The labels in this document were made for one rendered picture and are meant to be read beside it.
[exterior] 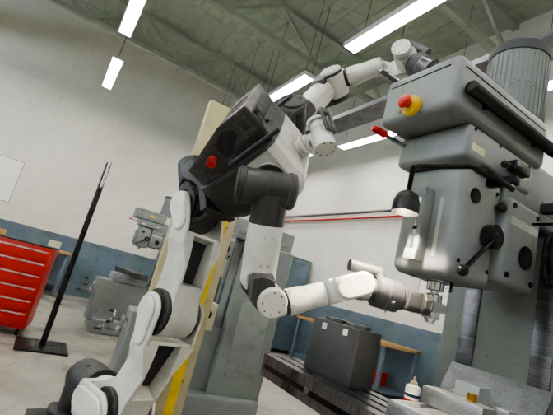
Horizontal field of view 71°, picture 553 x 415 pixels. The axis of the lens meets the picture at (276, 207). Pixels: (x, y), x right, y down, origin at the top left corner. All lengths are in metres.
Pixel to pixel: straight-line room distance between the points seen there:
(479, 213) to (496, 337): 0.49
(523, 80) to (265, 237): 1.05
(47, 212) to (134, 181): 1.95
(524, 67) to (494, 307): 0.82
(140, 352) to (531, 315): 1.21
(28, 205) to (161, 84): 4.18
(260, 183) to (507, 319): 0.97
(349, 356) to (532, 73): 1.12
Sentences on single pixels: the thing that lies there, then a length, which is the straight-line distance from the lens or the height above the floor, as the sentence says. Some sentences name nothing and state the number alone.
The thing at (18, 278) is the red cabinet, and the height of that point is 0.60.
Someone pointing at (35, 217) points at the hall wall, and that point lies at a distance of 9.75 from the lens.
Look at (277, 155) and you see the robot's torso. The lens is 1.05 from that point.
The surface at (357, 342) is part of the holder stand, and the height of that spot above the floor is 1.07.
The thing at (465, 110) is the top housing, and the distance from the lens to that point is 1.17.
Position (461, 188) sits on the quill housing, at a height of 1.55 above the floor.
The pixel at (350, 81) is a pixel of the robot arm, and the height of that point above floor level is 1.98.
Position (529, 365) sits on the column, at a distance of 1.49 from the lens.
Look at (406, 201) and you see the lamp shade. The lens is 1.06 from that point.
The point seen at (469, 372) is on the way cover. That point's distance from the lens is 1.57.
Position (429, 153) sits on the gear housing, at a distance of 1.23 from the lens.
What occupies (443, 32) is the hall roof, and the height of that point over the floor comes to 6.18.
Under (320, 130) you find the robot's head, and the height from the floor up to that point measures 1.62.
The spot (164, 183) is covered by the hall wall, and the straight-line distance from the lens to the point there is 10.14.
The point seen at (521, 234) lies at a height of 1.50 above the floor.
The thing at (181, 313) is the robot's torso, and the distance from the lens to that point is 1.27.
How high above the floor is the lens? 1.16
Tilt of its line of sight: 12 degrees up
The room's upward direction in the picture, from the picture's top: 15 degrees clockwise
